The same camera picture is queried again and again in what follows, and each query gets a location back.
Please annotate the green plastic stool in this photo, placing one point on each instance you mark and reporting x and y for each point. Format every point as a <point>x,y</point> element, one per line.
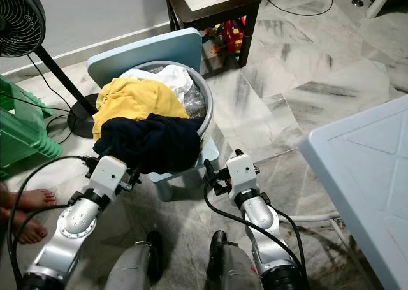
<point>25,137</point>

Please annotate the navy blue shirt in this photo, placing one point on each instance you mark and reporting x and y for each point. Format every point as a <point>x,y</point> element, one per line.
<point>159,143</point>

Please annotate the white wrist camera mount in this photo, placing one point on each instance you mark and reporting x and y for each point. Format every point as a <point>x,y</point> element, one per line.
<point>241,172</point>
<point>108,175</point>

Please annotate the black standing fan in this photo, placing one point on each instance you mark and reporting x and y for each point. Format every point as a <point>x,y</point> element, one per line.
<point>22,22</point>

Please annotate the grey left robot leg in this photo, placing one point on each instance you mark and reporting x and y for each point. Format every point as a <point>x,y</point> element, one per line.
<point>131,271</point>

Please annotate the grey right robot leg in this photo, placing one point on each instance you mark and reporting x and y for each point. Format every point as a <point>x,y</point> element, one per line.
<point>236,271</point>

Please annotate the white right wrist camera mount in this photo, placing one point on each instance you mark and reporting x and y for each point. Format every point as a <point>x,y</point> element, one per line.
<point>241,172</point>

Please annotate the white cloth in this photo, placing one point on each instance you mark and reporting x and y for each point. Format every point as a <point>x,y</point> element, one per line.
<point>169,79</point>

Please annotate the yellow shirt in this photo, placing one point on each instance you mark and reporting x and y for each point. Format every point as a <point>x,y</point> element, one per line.
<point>134,102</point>

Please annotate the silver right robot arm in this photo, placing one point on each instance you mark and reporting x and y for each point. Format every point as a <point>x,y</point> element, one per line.
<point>258,217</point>

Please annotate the light blue folding table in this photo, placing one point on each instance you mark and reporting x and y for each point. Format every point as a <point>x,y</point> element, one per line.
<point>363,169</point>

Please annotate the bare human foot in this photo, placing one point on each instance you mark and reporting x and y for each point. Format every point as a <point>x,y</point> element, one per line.
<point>32,197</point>
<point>25,226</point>

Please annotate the light blue plastic chair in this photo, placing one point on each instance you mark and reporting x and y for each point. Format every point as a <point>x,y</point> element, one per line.
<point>166,48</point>

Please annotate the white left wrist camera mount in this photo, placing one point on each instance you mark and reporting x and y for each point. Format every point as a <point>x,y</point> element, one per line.
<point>108,175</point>

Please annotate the dark wooden side table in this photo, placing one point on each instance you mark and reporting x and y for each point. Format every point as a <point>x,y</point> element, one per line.
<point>220,13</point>

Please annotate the grey robot leg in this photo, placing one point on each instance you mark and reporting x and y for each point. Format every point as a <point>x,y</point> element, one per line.
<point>236,271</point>
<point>131,271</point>

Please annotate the white plastic pipe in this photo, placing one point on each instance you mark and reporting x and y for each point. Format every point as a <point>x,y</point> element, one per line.
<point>379,2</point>

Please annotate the round floor drain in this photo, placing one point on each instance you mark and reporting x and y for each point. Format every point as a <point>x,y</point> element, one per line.
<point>357,2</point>

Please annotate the grey metal basin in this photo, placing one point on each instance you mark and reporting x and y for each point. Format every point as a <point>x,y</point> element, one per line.
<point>201,102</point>

